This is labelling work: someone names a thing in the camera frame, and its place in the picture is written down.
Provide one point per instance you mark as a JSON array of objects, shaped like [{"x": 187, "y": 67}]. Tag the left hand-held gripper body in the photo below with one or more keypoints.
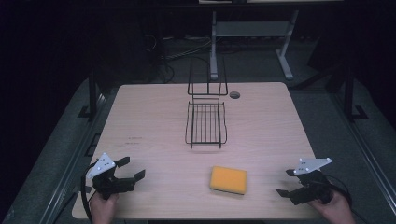
[{"x": 107, "y": 184}]

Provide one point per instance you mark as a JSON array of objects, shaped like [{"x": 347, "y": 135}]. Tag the grey metal stand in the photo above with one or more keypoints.
[{"x": 249, "y": 29}]

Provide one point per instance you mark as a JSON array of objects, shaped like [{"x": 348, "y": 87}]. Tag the person's left hand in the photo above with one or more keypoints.
[{"x": 103, "y": 209}]

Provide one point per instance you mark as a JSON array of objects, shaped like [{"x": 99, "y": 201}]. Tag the person's right hand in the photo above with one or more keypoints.
[{"x": 337, "y": 209}]

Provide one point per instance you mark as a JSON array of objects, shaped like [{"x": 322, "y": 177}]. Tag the grey metal frame rail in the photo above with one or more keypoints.
[
  {"x": 367, "y": 155},
  {"x": 67, "y": 174}
]

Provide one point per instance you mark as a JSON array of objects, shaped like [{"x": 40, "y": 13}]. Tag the yellow sponge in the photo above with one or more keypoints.
[{"x": 229, "y": 179}]

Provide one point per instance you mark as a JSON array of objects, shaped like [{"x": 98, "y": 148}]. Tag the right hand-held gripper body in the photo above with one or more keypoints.
[{"x": 313, "y": 186}]

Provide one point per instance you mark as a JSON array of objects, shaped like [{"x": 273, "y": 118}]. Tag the black metal post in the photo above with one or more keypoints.
[
  {"x": 349, "y": 93},
  {"x": 92, "y": 93}
]

